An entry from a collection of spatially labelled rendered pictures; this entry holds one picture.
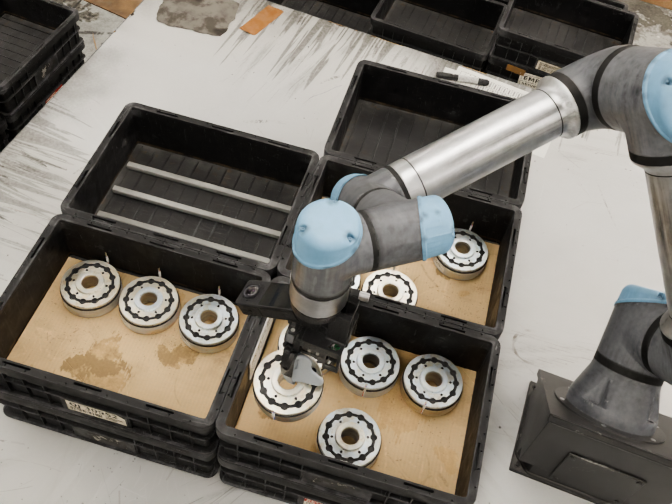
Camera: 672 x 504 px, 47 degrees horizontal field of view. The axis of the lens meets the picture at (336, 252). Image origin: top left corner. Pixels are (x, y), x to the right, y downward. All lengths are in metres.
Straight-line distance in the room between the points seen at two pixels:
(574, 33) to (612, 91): 1.67
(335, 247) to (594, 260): 1.03
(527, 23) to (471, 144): 1.68
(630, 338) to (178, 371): 0.74
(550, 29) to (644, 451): 1.71
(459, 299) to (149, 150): 0.70
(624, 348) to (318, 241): 0.65
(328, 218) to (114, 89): 1.19
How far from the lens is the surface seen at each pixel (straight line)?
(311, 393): 1.13
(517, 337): 1.61
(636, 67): 1.07
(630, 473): 1.40
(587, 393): 1.35
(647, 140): 1.06
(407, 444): 1.31
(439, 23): 2.80
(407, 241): 0.90
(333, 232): 0.85
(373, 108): 1.76
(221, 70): 2.01
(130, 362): 1.36
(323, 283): 0.89
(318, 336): 1.02
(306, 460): 1.17
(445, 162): 1.04
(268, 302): 1.03
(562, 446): 1.36
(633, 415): 1.35
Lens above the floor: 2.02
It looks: 53 degrees down
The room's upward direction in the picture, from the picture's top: 10 degrees clockwise
